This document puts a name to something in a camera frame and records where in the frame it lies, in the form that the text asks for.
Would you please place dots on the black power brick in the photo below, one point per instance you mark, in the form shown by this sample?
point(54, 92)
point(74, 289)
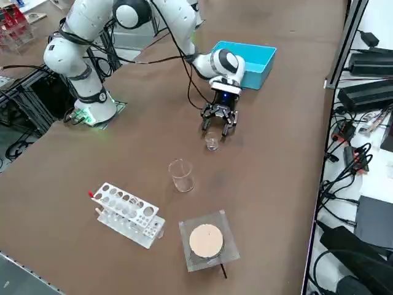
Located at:
point(371, 63)
point(365, 93)

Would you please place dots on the black flat box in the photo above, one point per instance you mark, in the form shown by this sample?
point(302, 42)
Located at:
point(376, 218)

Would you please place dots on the aluminium profile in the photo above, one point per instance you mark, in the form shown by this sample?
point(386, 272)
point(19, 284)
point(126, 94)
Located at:
point(347, 40)

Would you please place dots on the steel arm base plate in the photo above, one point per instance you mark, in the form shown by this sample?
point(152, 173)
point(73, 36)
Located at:
point(120, 106)

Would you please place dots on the thin black rod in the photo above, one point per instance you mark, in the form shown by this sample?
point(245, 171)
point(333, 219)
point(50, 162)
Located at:
point(223, 271)

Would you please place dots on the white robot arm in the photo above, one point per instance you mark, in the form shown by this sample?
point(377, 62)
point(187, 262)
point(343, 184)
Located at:
point(80, 24)

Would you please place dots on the black padded bag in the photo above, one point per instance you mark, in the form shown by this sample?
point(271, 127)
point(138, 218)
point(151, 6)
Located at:
point(353, 252)

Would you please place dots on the clear acrylic shelf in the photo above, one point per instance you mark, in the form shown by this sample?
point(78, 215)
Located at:
point(15, 37)

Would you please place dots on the black red power strip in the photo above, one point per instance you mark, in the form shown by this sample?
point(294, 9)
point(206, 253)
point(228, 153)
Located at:
point(353, 156)
point(344, 130)

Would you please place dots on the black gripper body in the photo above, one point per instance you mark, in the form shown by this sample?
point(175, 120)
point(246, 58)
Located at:
point(224, 99)

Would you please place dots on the small glass beaker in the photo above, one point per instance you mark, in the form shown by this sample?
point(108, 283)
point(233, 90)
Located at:
point(212, 144)

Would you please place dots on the black metal frame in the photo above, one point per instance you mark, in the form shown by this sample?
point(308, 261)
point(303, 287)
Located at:
point(18, 89)

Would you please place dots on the white test tube rack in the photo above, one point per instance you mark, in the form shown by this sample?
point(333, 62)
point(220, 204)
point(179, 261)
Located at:
point(100, 192)

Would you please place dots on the large glass beaker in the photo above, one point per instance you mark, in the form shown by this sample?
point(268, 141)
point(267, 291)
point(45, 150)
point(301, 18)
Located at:
point(184, 184)

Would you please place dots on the black power adapter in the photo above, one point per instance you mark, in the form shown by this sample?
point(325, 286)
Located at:
point(370, 38)

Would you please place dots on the blue plastic bin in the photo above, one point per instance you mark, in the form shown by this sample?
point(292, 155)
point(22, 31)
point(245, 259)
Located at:
point(255, 78)

